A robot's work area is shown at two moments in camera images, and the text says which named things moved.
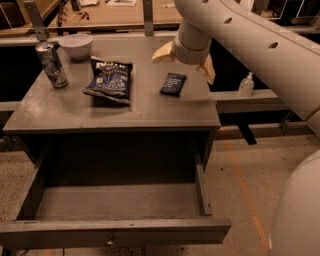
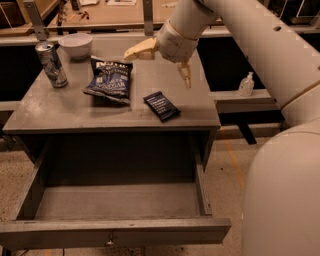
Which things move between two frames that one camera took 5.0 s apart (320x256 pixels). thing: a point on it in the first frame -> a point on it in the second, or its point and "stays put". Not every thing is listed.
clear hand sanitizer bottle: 246,86 stays put
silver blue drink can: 52,63 stays put
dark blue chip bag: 110,80 stays put
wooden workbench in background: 30,17 stays put
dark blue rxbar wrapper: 173,84 -> 161,107
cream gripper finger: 208,69 -> 185,72
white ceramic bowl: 76,46 stays put
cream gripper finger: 164,51 -> 143,51
